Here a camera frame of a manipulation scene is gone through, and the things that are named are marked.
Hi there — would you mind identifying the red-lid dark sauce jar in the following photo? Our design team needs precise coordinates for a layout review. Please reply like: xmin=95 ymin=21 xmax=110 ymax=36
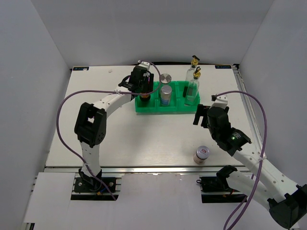
xmin=139 ymin=94 xmax=151 ymax=103

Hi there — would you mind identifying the silver-lid white powder jar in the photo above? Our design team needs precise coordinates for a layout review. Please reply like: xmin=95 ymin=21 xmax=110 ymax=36
xmin=160 ymin=73 xmax=172 ymax=88

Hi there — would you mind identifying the aluminium side rail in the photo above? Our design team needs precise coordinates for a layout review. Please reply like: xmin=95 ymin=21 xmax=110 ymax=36
xmin=232 ymin=64 xmax=263 ymax=155

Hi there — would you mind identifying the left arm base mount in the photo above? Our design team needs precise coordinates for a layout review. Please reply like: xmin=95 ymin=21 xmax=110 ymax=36
xmin=71 ymin=174 xmax=121 ymax=201

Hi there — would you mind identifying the right blue table sticker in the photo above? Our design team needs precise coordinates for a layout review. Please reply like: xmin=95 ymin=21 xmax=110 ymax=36
xmin=215 ymin=65 xmax=232 ymax=69

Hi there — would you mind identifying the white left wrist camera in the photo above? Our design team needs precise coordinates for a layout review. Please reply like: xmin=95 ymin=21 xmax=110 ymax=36
xmin=138 ymin=60 xmax=151 ymax=71

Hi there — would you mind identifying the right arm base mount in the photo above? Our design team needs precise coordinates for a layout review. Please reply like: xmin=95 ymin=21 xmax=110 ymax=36
xmin=196 ymin=165 xmax=246 ymax=204

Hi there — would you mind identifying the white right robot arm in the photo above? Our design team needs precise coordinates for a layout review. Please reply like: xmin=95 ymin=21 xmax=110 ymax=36
xmin=193 ymin=104 xmax=307 ymax=229

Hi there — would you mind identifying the glass cruet with dark spice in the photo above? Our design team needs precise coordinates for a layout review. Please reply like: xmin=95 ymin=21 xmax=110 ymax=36
xmin=183 ymin=55 xmax=200 ymax=98

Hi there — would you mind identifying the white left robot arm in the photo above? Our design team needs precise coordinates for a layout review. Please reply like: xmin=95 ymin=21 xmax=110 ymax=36
xmin=74 ymin=61 xmax=154 ymax=191

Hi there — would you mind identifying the green three-compartment tray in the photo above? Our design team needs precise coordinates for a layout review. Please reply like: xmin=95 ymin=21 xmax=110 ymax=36
xmin=134 ymin=81 xmax=200 ymax=114

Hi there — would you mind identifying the red-label lid small jar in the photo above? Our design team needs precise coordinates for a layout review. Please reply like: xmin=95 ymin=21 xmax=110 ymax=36
xmin=193 ymin=146 xmax=210 ymax=164

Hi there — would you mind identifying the blue-label white shaker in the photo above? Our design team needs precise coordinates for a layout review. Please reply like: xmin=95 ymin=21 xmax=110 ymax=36
xmin=160 ymin=85 xmax=172 ymax=106

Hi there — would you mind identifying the clear glass cruet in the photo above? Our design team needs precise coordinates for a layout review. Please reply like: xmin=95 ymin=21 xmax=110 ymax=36
xmin=185 ymin=67 xmax=201 ymax=105

